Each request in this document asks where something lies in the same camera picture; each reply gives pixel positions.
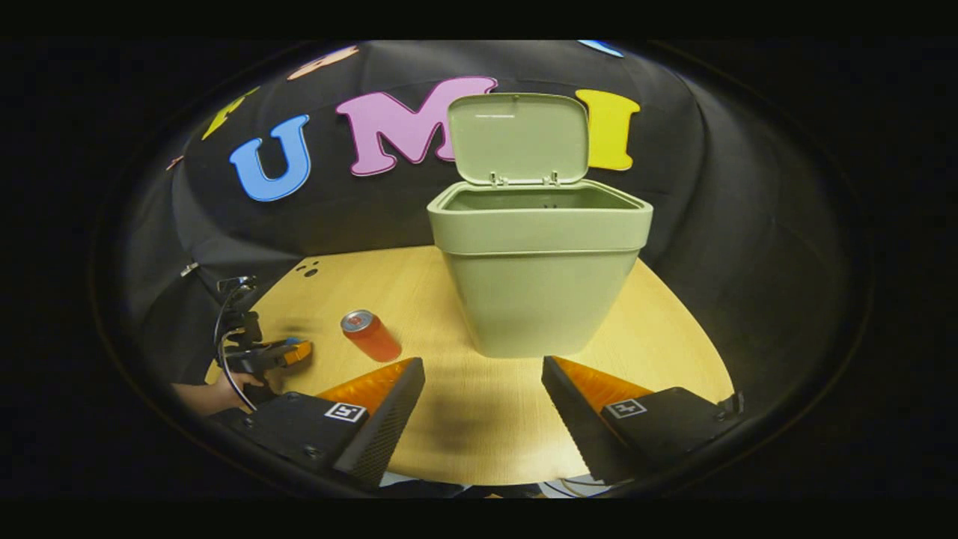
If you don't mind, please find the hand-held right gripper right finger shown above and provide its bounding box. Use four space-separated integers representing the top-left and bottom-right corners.
542 356 745 484

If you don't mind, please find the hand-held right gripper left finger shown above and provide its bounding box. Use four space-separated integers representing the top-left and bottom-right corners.
225 356 426 491

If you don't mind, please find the wooden desktop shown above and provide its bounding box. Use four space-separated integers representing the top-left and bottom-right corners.
206 246 736 486

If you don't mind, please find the pale green garbage bin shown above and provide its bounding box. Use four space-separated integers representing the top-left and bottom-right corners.
427 92 654 359

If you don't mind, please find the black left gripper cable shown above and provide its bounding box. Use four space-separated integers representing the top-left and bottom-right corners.
213 281 259 412

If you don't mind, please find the orange pop can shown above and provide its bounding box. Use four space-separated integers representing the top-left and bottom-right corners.
341 309 403 363

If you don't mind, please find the black backdrop cloth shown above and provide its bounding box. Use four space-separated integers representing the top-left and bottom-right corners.
120 41 854 420

